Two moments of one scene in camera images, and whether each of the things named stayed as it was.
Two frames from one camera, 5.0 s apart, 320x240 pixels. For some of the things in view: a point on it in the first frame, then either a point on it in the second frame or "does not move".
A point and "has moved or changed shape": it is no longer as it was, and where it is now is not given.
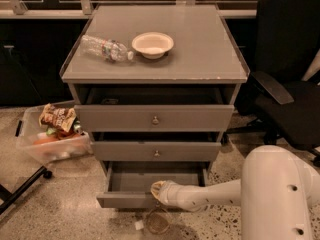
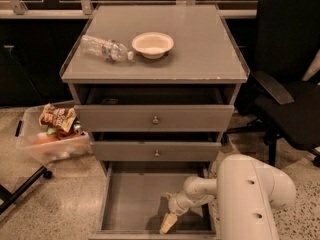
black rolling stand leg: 7,197 does not move
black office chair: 283,105 does not move
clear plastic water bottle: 113,51 does not move
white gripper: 172,194 → 175,204
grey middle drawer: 156,151 does not move
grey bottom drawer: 129,183 has moved or changed shape
